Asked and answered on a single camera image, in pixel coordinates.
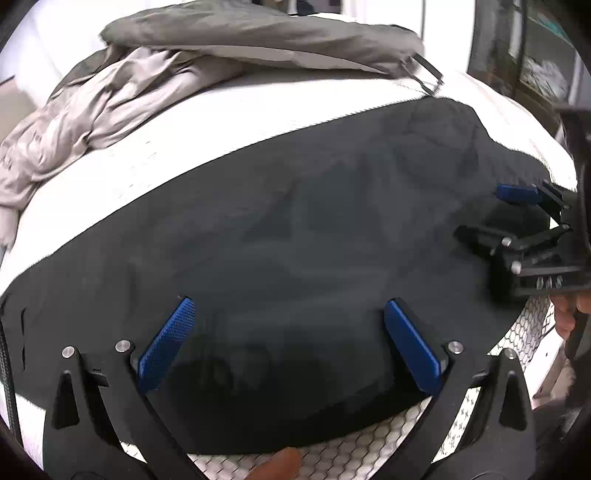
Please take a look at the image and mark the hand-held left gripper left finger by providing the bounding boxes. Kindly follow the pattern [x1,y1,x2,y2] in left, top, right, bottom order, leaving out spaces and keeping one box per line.
[44,295,204,480]

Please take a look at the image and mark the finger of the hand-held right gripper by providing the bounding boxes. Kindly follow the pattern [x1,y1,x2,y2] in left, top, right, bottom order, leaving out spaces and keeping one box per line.
[496,179,575,227]
[455,224,577,278]

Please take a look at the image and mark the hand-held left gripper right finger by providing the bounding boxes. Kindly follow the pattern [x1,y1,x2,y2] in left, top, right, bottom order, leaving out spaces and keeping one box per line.
[383,298,537,480]

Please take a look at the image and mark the black pants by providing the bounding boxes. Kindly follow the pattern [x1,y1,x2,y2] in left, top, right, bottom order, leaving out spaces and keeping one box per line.
[0,98,561,455]

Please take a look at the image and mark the person's right hand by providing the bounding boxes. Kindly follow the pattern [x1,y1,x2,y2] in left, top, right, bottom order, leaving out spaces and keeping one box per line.
[551,294,579,339]

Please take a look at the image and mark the person's left hand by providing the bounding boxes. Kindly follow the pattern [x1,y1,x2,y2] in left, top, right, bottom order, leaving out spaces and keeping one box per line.
[248,447,304,480]

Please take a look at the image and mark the white crumpled cloth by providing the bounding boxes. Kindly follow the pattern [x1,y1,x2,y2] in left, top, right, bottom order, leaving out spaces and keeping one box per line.
[526,58,570,100]

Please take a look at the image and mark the dark shelf unit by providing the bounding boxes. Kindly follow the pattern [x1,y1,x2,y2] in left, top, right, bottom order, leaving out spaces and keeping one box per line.
[466,0,591,121]

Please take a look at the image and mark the white mattress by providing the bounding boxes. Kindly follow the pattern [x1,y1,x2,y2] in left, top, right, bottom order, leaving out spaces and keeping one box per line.
[0,69,580,480]

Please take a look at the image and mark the light grey crumpled blanket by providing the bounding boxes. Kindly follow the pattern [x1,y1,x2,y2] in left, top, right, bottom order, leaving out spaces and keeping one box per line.
[0,46,245,243]

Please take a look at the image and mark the grey crumpled garment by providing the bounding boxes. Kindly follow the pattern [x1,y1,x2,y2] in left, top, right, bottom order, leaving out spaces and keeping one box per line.
[100,4,445,97]

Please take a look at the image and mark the black braided cable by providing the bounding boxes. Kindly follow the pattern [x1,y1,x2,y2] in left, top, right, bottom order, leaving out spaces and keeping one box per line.
[0,295,23,446]

